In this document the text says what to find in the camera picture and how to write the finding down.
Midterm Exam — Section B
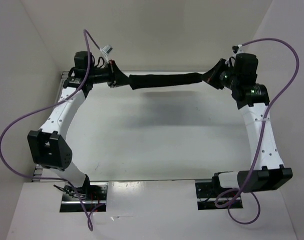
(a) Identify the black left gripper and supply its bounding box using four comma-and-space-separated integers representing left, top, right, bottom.
88, 60, 134, 89

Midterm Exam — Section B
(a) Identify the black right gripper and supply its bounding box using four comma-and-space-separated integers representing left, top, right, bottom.
200, 58, 240, 90

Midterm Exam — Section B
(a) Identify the black skirt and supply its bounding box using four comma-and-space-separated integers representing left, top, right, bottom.
128, 72, 203, 90

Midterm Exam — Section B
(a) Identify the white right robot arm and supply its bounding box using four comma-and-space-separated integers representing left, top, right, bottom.
204, 54, 293, 197

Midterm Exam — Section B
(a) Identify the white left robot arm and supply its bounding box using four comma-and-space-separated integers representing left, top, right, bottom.
27, 59, 129, 200

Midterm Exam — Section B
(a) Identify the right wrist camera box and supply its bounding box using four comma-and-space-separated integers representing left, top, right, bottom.
232, 45, 258, 83

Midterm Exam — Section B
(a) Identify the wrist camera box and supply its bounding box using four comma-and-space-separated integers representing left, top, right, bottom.
232, 45, 258, 83
73, 44, 115, 71

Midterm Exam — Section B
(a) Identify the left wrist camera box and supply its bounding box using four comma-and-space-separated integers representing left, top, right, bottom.
73, 44, 115, 71

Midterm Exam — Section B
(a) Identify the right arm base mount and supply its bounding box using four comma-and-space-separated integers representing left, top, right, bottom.
195, 180, 243, 211

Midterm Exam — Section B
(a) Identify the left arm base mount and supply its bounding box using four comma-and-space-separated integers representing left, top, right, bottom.
53, 182, 108, 213

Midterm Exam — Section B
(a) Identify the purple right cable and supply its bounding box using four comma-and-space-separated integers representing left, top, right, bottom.
215, 37, 300, 224

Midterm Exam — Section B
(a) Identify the purple cable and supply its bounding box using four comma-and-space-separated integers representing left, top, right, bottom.
0, 29, 102, 232
215, 37, 300, 224

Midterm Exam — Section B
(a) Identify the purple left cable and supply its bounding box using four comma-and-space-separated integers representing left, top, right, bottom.
0, 29, 102, 232

